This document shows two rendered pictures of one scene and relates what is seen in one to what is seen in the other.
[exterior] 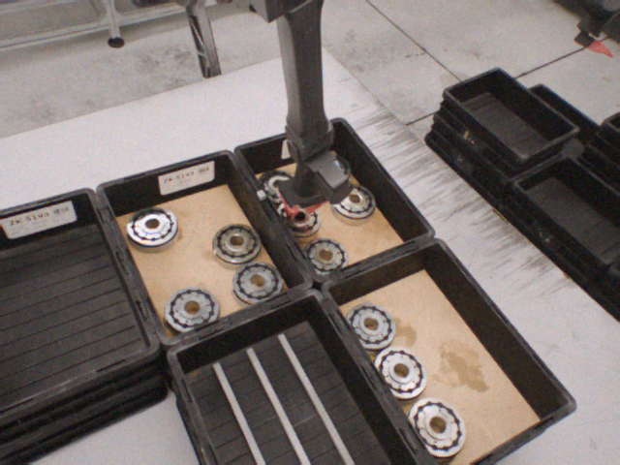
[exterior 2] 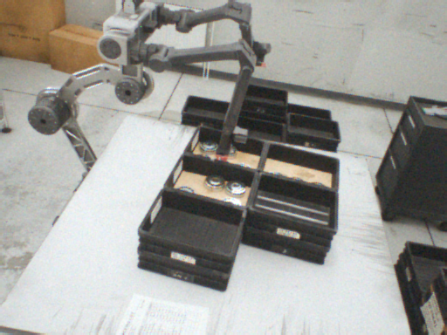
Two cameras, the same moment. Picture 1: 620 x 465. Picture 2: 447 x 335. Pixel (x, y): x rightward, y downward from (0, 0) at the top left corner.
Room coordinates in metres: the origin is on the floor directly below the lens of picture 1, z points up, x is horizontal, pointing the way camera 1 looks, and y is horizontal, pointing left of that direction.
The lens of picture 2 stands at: (-0.57, 1.31, 2.18)
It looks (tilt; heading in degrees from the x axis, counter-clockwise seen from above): 36 degrees down; 316
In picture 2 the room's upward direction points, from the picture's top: 9 degrees clockwise
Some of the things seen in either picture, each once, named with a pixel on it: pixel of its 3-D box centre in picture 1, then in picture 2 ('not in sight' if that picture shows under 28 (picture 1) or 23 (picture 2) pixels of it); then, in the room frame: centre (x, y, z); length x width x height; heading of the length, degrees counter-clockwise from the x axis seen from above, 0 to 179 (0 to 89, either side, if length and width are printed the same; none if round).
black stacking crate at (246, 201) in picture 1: (202, 252); (210, 188); (0.63, 0.21, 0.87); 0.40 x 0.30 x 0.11; 38
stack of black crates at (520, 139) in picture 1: (484, 154); (207, 132); (1.68, -0.61, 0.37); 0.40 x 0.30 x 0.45; 44
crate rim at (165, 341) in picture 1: (201, 237); (212, 181); (0.63, 0.21, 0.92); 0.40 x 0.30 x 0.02; 38
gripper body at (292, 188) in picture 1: (307, 180); (225, 144); (0.78, 0.03, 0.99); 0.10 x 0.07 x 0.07; 128
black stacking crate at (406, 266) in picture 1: (430, 356); (298, 174); (0.51, -0.27, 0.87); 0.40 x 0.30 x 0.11; 38
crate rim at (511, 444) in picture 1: (439, 345); (300, 166); (0.51, -0.27, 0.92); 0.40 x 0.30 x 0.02; 38
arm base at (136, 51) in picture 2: not in sight; (139, 51); (1.00, 0.40, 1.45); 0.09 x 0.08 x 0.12; 134
